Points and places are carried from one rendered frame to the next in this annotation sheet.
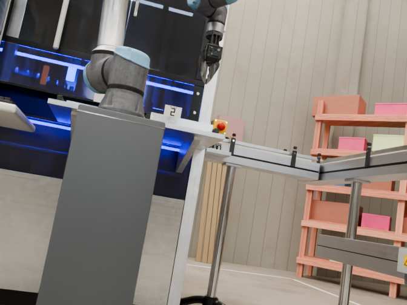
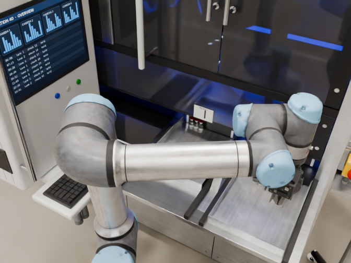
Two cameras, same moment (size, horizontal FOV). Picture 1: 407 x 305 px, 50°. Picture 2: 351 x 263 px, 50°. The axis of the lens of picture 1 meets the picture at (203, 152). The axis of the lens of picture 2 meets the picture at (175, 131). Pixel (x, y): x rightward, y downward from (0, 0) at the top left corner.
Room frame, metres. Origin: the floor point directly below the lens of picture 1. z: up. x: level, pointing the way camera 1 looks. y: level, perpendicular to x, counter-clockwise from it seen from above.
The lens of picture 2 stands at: (1.01, -0.20, 1.91)
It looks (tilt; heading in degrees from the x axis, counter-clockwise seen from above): 39 degrees down; 41
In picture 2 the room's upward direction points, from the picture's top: 2 degrees clockwise
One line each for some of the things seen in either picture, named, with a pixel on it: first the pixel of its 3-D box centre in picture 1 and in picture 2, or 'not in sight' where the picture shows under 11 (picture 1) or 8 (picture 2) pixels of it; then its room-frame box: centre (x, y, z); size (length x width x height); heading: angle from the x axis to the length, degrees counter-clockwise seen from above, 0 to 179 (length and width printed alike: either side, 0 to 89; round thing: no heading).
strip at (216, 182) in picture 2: not in sight; (210, 191); (1.79, 0.29, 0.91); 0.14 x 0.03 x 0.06; 12
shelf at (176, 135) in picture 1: (135, 129); (222, 180); (1.90, 0.32, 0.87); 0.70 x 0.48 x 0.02; 102
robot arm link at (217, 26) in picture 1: (215, 31); (295, 145); (1.74, 0.03, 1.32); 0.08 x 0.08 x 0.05
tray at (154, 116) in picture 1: (175, 129); (261, 200); (1.89, 0.14, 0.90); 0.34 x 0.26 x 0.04; 12
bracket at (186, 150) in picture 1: (187, 156); not in sight; (1.94, 0.07, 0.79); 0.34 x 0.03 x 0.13; 12
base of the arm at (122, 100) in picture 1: (122, 104); not in sight; (1.33, 0.27, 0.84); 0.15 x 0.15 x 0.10
